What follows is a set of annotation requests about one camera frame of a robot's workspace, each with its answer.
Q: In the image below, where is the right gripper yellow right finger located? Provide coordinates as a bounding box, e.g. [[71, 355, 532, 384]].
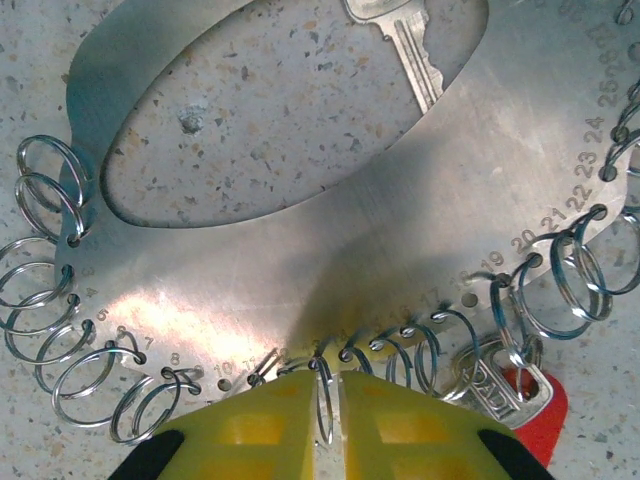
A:
[[342, 368, 554, 480]]

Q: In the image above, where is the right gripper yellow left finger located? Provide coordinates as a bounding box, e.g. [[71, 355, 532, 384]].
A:
[[112, 368, 318, 480]]

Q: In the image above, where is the silver split key ring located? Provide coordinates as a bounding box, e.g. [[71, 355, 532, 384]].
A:
[[0, 235, 74, 309], [602, 130, 640, 181], [35, 319, 97, 397], [342, 343, 374, 377], [488, 272, 529, 364], [548, 230, 615, 323], [430, 308, 485, 399], [308, 344, 347, 447], [516, 251, 599, 339], [17, 134, 95, 209], [246, 365, 272, 389], [610, 74, 640, 146], [51, 343, 146, 429], [269, 348, 302, 377], [3, 292, 81, 352], [110, 349, 157, 445], [399, 323, 444, 399], [615, 0, 640, 25], [368, 338, 416, 394], [571, 203, 640, 298], [133, 367, 185, 447], [13, 171, 86, 244]]

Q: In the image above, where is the numbered metal key ring plate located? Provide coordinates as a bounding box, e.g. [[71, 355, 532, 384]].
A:
[[52, 0, 640, 406]]

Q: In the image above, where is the silver key with engraved head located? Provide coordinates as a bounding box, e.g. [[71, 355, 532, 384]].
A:
[[442, 334, 554, 432]]

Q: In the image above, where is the red plastic key tag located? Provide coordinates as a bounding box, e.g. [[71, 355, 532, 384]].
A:
[[499, 367, 571, 464]]

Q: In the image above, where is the plain silver key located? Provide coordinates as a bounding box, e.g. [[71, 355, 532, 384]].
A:
[[342, 0, 446, 115]]

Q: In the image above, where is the small silver key ring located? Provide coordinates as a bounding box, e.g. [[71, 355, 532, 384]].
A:
[[508, 333, 545, 404]]

